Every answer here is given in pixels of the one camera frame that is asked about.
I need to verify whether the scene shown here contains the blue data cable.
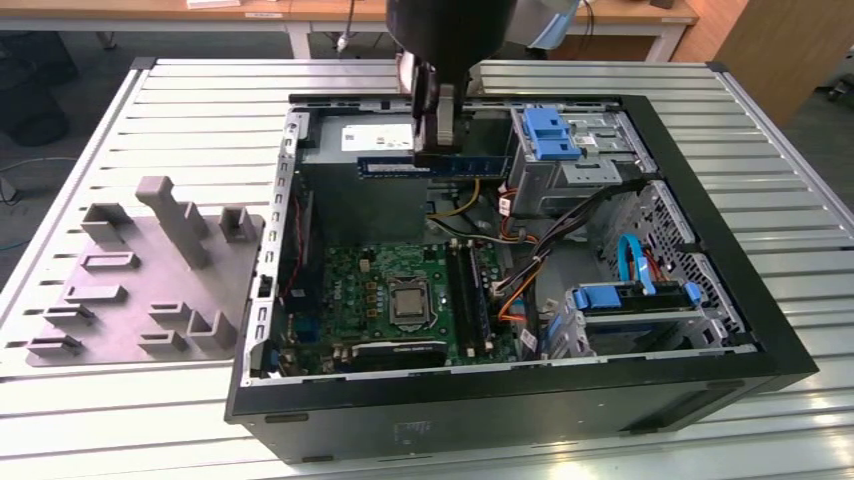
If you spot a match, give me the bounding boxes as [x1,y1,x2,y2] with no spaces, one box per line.
[617,233,661,295]

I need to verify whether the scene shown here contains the grey parts rack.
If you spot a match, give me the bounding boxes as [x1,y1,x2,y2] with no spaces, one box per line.
[24,175,267,369]

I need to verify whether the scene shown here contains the blue RAM stick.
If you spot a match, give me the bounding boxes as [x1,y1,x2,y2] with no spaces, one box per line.
[356,154,514,180]

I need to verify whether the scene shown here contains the CPU socket with metal cover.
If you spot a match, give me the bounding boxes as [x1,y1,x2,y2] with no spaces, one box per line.
[384,275,435,329]

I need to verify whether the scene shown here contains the silver wrist camera black mount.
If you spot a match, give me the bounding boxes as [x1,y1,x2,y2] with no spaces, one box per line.
[436,82,466,151]

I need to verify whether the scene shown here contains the hard disk in blue carrier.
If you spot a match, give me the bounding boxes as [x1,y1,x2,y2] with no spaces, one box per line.
[571,280,703,315]

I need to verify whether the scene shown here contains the yellow black wire bundle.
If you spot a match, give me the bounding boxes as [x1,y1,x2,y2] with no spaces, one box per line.
[426,178,482,219]

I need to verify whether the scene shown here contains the wooden desk white frame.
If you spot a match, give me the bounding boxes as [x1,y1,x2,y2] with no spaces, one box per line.
[0,0,701,64]

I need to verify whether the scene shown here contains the grey power supply unit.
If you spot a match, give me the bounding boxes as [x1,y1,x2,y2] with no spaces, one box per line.
[296,113,432,246]

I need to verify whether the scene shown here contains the black bag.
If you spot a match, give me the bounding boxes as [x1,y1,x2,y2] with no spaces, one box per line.
[0,30,80,147]

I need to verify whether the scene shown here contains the grey metal disk bay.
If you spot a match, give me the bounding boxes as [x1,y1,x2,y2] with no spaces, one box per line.
[546,287,757,359]

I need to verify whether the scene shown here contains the black PC case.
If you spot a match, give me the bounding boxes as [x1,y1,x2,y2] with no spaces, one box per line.
[223,92,821,466]

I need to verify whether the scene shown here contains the blue plastic drive latch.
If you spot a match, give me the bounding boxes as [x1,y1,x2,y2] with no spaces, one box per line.
[523,107,581,162]

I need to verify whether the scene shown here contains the thick black cable bundle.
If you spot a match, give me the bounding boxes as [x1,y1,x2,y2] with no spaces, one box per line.
[491,179,659,301]

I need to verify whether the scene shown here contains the silver CPU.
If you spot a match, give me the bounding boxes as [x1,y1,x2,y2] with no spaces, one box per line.
[391,288,428,321]

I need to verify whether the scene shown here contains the black graphics card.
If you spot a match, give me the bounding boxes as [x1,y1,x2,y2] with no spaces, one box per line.
[350,339,450,372]

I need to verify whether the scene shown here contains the grey metal drive cage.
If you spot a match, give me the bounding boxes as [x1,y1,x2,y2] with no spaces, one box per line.
[510,107,662,216]

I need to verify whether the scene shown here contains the orange data cable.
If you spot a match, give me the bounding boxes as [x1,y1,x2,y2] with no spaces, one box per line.
[497,282,539,326]

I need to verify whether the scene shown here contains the black white wire bundle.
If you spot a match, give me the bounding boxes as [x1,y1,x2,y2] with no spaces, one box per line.
[426,217,535,246]

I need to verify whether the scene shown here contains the brown wooden cabinet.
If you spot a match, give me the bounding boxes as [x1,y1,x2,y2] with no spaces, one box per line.
[710,0,854,129]

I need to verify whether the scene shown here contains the red black wires white labels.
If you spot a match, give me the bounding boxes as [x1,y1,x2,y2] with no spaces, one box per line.
[494,183,539,246]

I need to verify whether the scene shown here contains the green motherboard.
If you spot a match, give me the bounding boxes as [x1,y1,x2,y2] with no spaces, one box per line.
[283,238,535,376]

